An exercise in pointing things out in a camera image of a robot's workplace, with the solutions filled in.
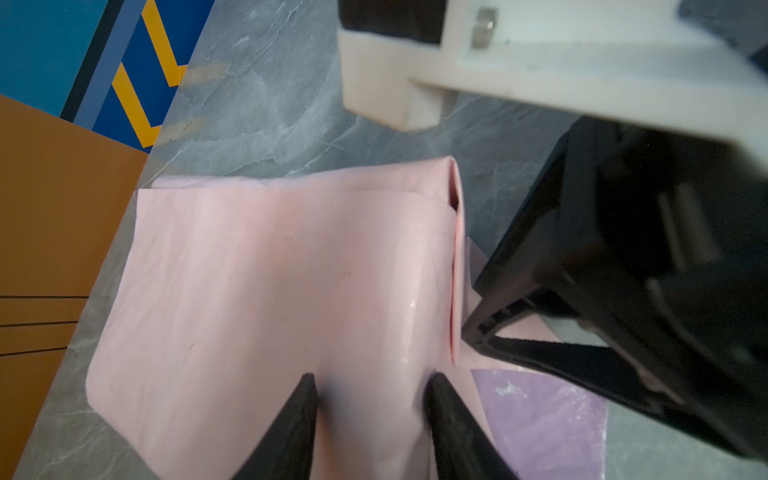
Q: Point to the purple wrapping paper sheet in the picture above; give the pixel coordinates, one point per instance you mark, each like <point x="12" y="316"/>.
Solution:
<point x="234" y="288"/>

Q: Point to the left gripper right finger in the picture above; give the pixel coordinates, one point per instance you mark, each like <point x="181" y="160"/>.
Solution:
<point x="462" y="450"/>

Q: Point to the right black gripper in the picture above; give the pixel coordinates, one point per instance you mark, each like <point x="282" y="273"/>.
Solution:
<point x="662" y="245"/>

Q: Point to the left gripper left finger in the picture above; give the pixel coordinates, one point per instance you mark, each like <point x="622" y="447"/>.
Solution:
<point x="286" y="449"/>

